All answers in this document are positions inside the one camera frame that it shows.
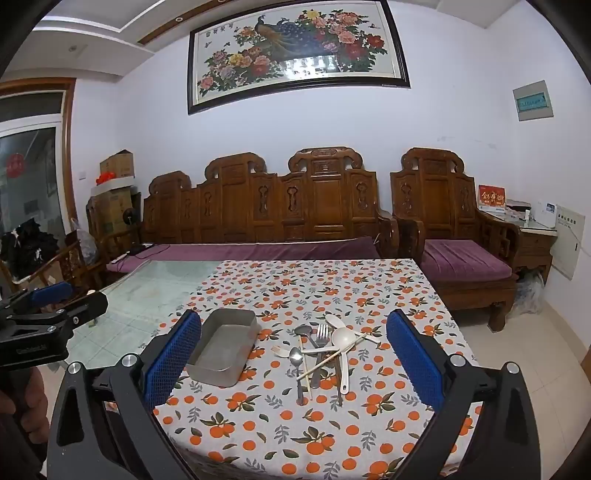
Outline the wooden chair with dark clothes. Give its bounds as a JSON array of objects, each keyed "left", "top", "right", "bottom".
[{"left": 0, "top": 220, "right": 108, "bottom": 298}]

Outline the metal fork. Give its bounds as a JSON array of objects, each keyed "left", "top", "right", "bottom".
[{"left": 310, "top": 323, "right": 330, "bottom": 389}]

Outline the small brown cardboard box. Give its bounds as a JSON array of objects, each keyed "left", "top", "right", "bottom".
[{"left": 100, "top": 150, "right": 136, "bottom": 181}]

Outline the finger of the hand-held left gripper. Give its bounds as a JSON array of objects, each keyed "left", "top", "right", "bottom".
[
  {"left": 0, "top": 281, "right": 75, "bottom": 321},
  {"left": 9, "top": 293, "right": 110, "bottom": 335}
]

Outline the oval-bowl metal spoon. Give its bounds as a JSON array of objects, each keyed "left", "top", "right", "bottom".
[{"left": 288, "top": 347, "right": 306, "bottom": 407}]

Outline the wooden door frame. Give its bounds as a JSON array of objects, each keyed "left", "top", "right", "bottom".
[{"left": 0, "top": 78, "right": 78, "bottom": 227}]

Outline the white plastic bag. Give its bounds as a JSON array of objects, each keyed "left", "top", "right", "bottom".
[{"left": 69, "top": 217, "right": 99, "bottom": 267}]

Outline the purple armchair cushion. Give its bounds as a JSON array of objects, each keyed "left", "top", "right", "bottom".
[{"left": 422, "top": 239, "right": 519, "bottom": 282}]

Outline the round-bowl metal spoon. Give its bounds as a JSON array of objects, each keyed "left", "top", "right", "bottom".
[{"left": 294, "top": 324, "right": 320, "bottom": 350}]

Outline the white wall box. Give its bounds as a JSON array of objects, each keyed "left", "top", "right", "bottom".
[{"left": 551, "top": 205, "right": 588, "bottom": 280}]

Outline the white tabletop device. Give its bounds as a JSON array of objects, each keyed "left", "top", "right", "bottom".
[{"left": 533, "top": 200, "right": 557, "bottom": 227}]

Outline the red desk calendar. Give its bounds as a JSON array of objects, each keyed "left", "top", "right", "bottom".
[{"left": 478, "top": 185, "right": 508, "bottom": 212}]

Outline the person's left hand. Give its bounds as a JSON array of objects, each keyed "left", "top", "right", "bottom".
[{"left": 0, "top": 367, "right": 49, "bottom": 432}]

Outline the framed peacock flower painting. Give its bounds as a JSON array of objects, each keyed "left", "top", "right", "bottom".
[{"left": 187, "top": 0, "right": 411, "bottom": 116}]

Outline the grey wall breaker box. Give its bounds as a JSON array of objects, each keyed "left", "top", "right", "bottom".
[{"left": 512, "top": 80, "right": 555, "bottom": 122}]

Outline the large brown cardboard box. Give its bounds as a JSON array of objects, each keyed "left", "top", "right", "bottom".
[{"left": 87, "top": 186, "right": 142, "bottom": 241}]

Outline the metal tray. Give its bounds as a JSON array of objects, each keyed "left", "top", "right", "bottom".
[{"left": 186, "top": 308, "right": 262, "bottom": 385}]

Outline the large white plastic spoon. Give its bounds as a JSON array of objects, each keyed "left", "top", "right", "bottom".
[{"left": 331, "top": 328, "right": 359, "bottom": 396}]

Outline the carved wooden sofa bench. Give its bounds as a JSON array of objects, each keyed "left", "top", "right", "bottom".
[{"left": 141, "top": 147, "right": 400, "bottom": 260}]

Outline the wooden side table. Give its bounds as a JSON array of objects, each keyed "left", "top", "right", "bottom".
[{"left": 480, "top": 210, "right": 559, "bottom": 284}]

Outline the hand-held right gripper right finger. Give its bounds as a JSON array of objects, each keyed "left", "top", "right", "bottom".
[{"left": 385, "top": 309, "right": 541, "bottom": 480}]

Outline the tan chopstick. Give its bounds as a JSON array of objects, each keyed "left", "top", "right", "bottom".
[
  {"left": 296, "top": 336, "right": 366, "bottom": 381},
  {"left": 299, "top": 336, "right": 314, "bottom": 401}
]

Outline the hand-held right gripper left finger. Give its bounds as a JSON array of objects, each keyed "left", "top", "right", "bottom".
[{"left": 46, "top": 309, "right": 204, "bottom": 480}]

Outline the orange print tablecloth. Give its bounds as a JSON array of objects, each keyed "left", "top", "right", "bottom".
[{"left": 152, "top": 259, "right": 483, "bottom": 480}]

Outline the long purple sofa cushion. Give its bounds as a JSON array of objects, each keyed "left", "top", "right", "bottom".
[{"left": 107, "top": 236, "right": 382, "bottom": 274}]

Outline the clear plastic bag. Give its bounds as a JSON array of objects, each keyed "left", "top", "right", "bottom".
[{"left": 514, "top": 271, "right": 546, "bottom": 315}]

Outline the slim white spoon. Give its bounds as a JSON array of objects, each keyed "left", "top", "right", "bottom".
[{"left": 324, "top": 314, "right": 380, "bottom": 343}]

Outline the carved wooden armchair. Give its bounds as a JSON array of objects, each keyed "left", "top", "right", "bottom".
[{"left": 390, "top": 148, "right": 520, "bottom": 333}]

